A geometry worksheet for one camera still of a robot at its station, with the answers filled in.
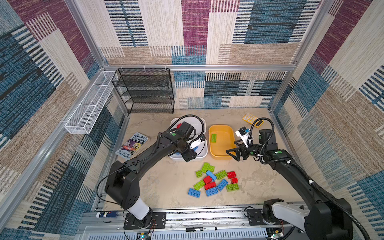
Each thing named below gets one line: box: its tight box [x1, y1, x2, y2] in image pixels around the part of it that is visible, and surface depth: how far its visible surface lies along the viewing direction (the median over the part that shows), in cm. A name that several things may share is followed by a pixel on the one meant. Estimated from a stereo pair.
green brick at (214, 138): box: [211, 133, 218, 143], surface depth 105 cm
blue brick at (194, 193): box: [188, 188, 201, 199], surface depth 83 cm
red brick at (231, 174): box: [227, 171, 237, 180], surface depth 88 cm
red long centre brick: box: [204, 181, 216, 191], surface depth 84 cm
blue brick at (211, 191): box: [205, 187, 219, 197], surface depth 83 cm
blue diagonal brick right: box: [216, 178, 229, 192], surface depth 85 cm
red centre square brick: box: [203, 175, 213, 185], surface depth 87 cm
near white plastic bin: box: [169, 134, 208, 162], surface depth 75 cm
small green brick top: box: [207, 165, 215, 172], surface depth 91 cm
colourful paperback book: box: [115, 132, 149, 159], surface depth 101 cm
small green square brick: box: [195, 170, 203, 178], surface depth 89 cm
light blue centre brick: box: [206, 170, 217, 182], surface depth 87 cm
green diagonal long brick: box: [193, 180, 206, 191], surface depth 86 cm
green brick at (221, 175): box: [215, 170, 227, 180], surface depth 89 cm
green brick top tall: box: [200, 162, 211, 173], surface depth 91 cm
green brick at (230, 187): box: [226, 183, 239, 192], surface depth 85 cm
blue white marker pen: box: [96, 211, 119, 218], surface depth 76 cm
